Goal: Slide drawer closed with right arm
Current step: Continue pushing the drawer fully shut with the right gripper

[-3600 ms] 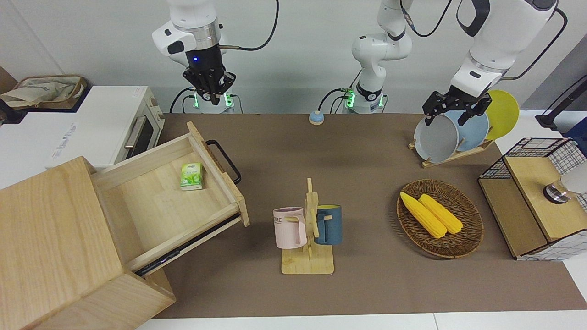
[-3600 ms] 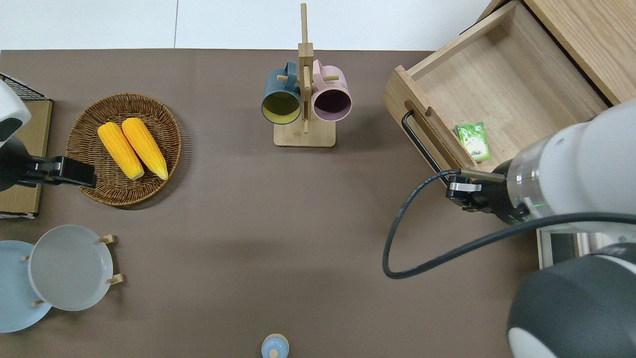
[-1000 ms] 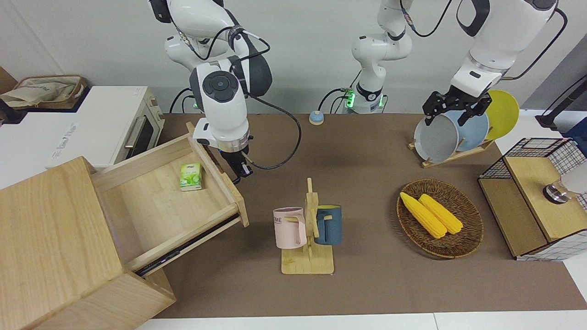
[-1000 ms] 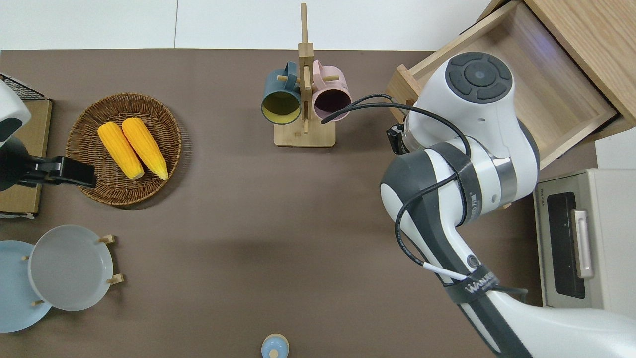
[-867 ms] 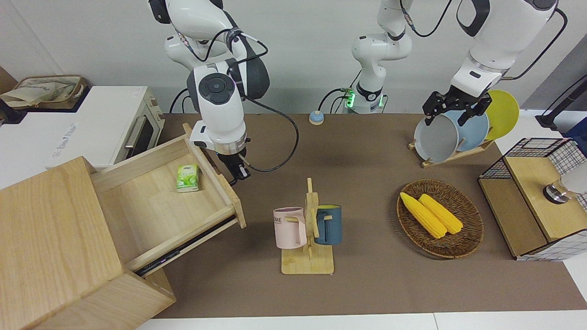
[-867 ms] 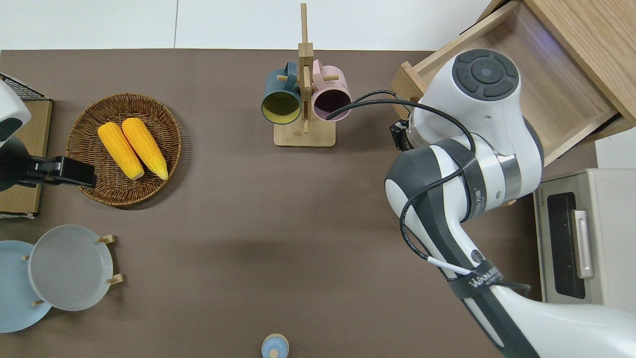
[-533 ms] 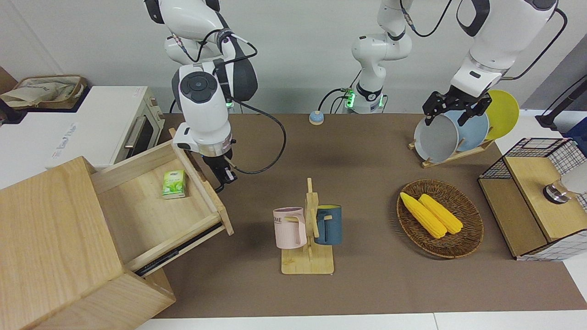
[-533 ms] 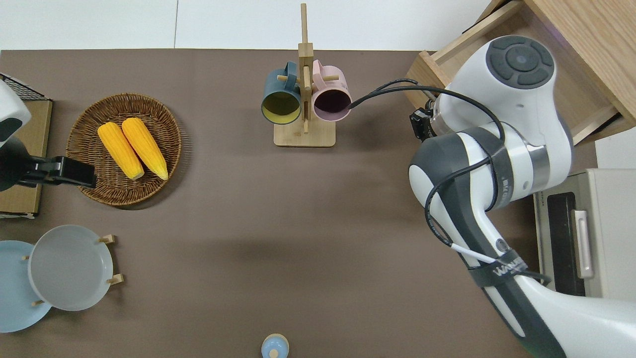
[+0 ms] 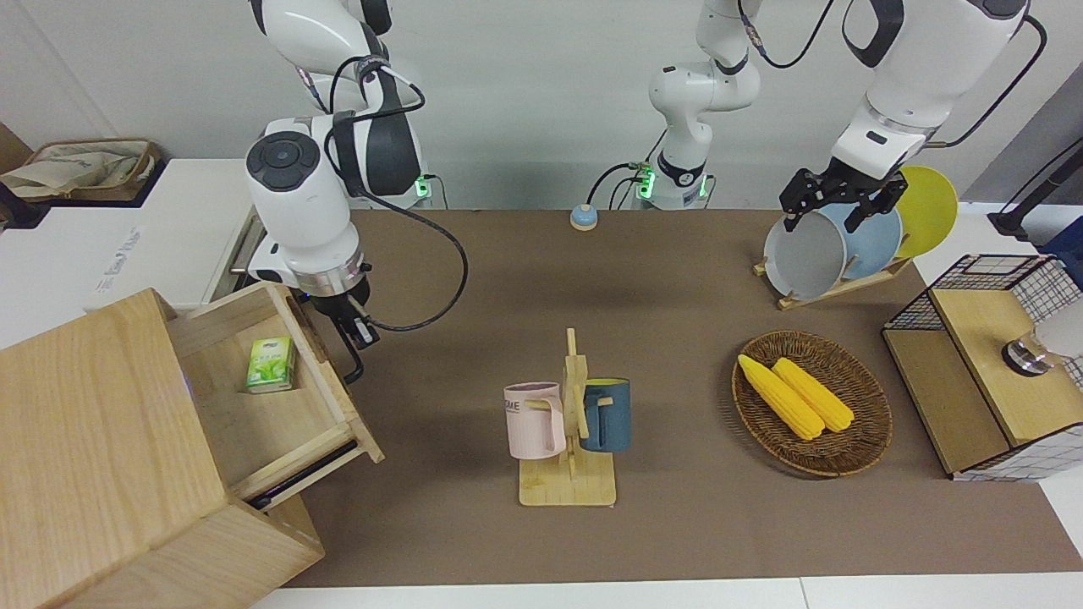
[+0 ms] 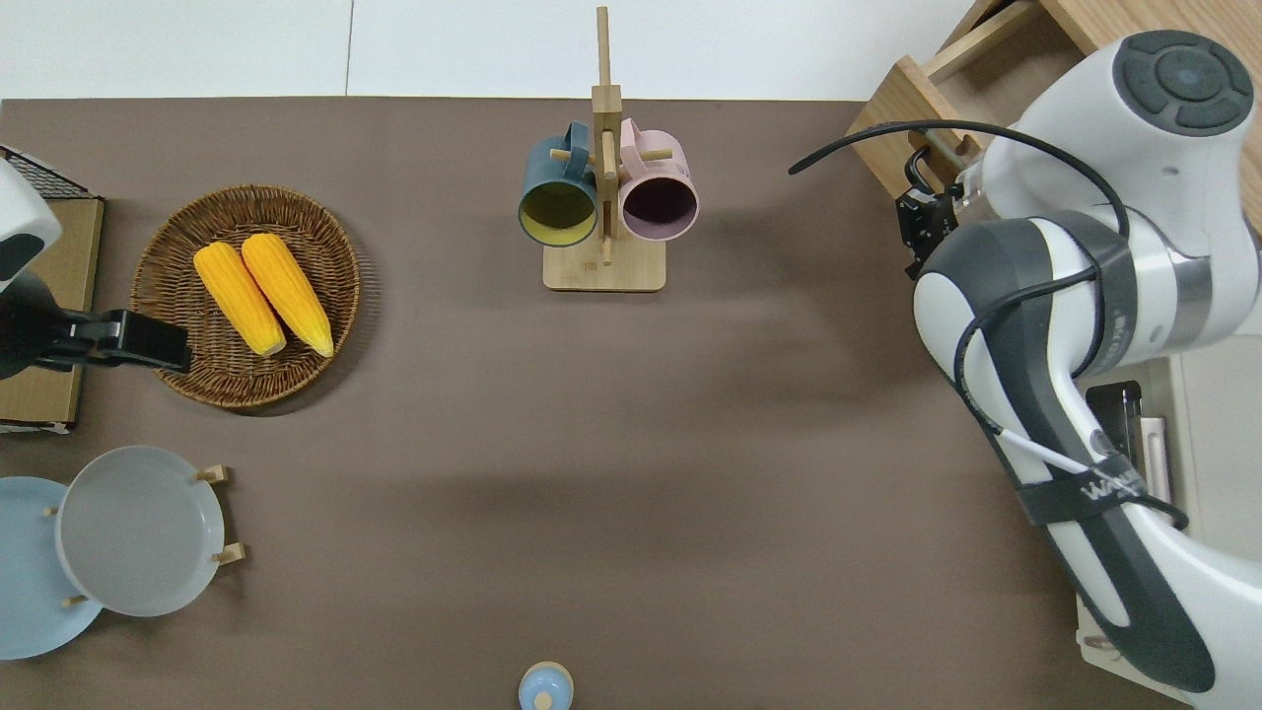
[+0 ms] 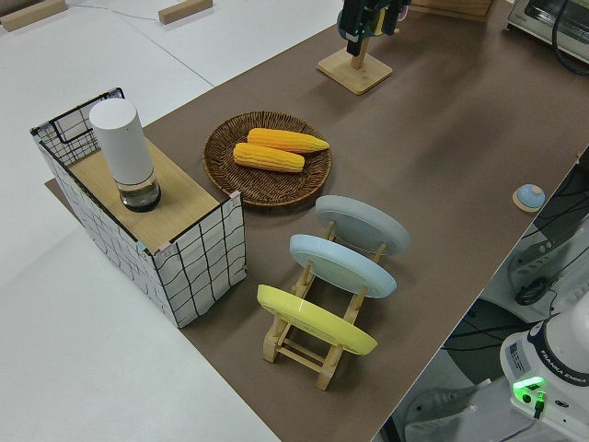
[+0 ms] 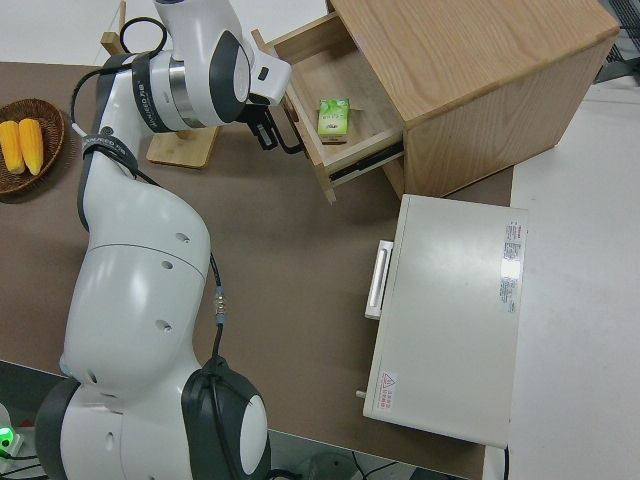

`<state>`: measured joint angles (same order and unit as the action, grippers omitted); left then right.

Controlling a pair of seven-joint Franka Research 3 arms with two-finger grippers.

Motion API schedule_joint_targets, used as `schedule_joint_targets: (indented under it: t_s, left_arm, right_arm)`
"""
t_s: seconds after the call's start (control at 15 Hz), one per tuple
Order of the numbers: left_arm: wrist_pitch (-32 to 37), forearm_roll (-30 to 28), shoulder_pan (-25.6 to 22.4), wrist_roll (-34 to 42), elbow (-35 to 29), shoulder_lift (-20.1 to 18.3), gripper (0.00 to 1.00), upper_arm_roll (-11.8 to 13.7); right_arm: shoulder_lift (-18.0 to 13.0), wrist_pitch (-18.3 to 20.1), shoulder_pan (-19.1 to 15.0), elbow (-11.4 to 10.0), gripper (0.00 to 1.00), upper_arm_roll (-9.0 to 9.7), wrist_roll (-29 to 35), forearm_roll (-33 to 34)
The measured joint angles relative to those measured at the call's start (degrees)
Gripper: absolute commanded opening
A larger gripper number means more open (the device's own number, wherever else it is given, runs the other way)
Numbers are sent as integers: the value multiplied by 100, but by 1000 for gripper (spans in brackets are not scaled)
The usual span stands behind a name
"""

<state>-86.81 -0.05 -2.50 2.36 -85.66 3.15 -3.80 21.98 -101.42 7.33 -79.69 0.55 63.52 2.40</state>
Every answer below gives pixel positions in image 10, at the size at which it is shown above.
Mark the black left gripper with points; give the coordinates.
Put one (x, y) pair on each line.
(39, 335)

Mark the wooden mug stand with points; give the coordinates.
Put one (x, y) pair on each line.
(603, 266)

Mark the brown table mat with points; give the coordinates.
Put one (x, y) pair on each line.
(690, 444)

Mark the dark teal mug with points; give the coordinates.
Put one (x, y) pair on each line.
(557, 212)

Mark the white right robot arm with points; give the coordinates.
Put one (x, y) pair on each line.
(1163, 148)

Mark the woven wicker basket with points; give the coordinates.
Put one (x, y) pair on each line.
(187, 266)

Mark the pink mug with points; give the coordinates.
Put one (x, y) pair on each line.
(659, 202)

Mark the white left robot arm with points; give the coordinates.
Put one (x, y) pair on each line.
(20, 222)

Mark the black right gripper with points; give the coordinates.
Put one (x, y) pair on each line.
(927, 217)

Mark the wooden drawer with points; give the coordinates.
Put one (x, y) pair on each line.
(892, 113)

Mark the wooden cabinet box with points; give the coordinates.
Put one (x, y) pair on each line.
(1134, 20)

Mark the grey plate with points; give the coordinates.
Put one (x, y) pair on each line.
(138, 532)

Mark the yellow corn cob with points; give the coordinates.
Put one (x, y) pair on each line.
(288, 293)
(240, 299)

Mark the wooden plate rack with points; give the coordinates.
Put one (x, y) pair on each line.
(219, 474)

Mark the light blue lidded jar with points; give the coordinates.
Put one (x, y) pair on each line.
(545, 688)

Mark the light blue plate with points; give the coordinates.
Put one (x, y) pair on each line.
(30, 592)

